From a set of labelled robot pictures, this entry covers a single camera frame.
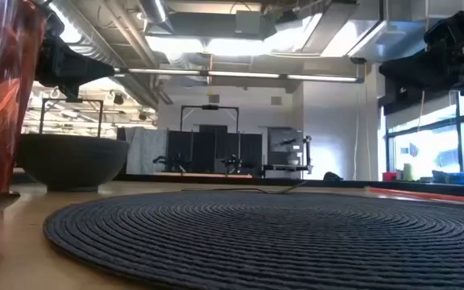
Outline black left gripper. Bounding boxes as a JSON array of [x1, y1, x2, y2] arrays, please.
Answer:
[[34, 11, 116, 102]]

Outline dark grey ribbed bowl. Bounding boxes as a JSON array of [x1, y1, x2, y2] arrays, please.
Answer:
[[17, 133, 131, 193]]

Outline red translucent plastic cup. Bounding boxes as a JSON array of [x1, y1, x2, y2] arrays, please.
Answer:
[[0, 0, 47, 198]]

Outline red drinking straw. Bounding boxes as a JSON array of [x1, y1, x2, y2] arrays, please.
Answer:
[[367, 186, 464, 204]]

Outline ceiling light tube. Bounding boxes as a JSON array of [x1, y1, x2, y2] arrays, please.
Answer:
[[129, 68, 201, 77], [207, 70, 281, 80], [287, 73, 358, 84]]

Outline grey curtain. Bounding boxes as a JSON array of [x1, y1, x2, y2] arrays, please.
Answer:
[[125, 126, 169, 175]]

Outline blue bag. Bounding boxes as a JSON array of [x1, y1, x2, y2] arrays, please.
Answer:
[[432, 169, 464, 185]]

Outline black partition panels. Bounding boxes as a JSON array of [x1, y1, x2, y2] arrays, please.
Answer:
[[167, 124, 263, 174]]

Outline grey ceiling box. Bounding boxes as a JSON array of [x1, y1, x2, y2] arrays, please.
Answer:
[[235, 10, 262, 35]]

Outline round dark woven placemat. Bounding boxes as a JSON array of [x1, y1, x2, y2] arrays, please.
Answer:
[[43, 191, 464, 290]]

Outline silver round ventilation duct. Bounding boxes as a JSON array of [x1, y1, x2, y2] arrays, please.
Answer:
[[137, 0, 175, 35]]

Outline black gantry frame with camera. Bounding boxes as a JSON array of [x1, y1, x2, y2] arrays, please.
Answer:
[[180, 104, 240, 134]]

